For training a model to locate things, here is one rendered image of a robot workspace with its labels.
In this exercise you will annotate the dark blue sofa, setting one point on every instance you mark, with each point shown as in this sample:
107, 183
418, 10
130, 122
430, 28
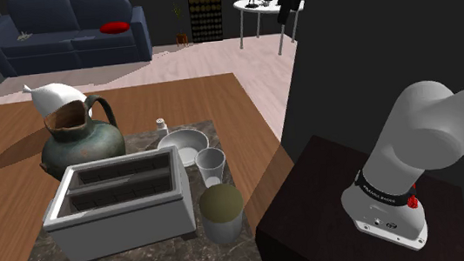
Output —
65, 39

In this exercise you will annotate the clear drinking glass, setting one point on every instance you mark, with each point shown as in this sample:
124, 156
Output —
211, 164

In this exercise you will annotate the dark green old jug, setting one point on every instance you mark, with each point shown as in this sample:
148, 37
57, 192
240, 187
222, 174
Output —
84, 144

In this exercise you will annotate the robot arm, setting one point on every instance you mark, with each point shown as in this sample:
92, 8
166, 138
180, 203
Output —
419, 129

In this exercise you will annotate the jar with olive lid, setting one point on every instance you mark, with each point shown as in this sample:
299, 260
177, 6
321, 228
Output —
222, 214

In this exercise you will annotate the red cushion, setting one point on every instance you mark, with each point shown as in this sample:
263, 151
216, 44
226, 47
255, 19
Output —
114, 28

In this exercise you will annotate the white toaster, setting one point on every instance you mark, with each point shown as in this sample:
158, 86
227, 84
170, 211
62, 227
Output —
126, 225

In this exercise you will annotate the white bowl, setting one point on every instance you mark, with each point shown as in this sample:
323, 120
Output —
184, 145

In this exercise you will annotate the white salt shaker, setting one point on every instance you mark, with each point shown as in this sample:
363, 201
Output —
161, 126

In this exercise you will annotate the round white table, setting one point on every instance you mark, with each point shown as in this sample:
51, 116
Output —
258, 8

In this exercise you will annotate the small potted plant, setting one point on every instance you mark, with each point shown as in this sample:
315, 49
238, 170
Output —
180, 28

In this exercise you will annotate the dark poster with round dots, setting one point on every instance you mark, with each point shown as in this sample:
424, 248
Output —
206, 17

